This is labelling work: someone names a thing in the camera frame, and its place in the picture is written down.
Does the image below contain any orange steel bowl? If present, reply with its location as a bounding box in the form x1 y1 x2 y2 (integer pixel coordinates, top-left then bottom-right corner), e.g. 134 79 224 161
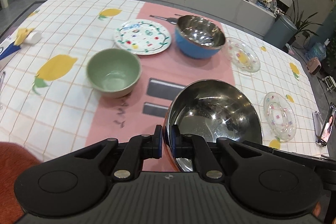
162 79 263 172

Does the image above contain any orange chair cushion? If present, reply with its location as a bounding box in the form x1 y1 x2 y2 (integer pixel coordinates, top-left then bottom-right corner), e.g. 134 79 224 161
0 142 41 223

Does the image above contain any clear glass plate near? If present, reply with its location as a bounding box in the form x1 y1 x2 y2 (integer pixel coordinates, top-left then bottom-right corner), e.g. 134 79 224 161
263 92 296 141

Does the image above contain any clear glass plate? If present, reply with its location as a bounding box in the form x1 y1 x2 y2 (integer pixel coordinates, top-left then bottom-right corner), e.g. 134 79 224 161
225 37 261 73
263 92 296 141

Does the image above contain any smartphone on stand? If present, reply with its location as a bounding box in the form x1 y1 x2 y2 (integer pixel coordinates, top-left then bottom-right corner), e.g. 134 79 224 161
317 103 335 147

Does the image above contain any lemon checkered tablecloth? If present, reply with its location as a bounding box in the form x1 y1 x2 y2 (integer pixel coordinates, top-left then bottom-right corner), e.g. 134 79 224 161
1 0 328 161

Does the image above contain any green ceramic bowl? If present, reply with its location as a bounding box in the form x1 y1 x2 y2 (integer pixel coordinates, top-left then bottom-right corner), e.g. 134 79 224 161
86 48 142 98

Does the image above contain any clear glass plate far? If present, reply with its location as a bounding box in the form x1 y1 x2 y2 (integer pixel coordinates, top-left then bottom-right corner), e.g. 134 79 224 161
225 37 261 73

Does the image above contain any water bottle jug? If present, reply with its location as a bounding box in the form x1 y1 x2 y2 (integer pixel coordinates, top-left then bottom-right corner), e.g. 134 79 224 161
305 43 326 61

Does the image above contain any blue white box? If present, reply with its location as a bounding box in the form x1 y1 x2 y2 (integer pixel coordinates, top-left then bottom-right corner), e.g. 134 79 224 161
0 35 21 71

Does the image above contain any white cylinder cup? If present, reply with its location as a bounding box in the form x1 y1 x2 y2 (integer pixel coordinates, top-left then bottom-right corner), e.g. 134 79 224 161
24 31 42 45

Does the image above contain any grey trash bin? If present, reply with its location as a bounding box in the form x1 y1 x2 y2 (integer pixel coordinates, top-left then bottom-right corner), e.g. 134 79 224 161
264 14 297 49

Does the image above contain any green potted plant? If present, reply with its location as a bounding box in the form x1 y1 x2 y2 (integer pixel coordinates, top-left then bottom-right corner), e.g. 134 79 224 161
286 0 322 45

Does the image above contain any blue steel bowl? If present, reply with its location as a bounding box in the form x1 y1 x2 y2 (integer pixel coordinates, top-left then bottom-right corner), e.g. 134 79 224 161
175 15 226 59

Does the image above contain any white patterned plate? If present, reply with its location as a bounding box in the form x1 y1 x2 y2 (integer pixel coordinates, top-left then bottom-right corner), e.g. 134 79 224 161
113 19 171 56

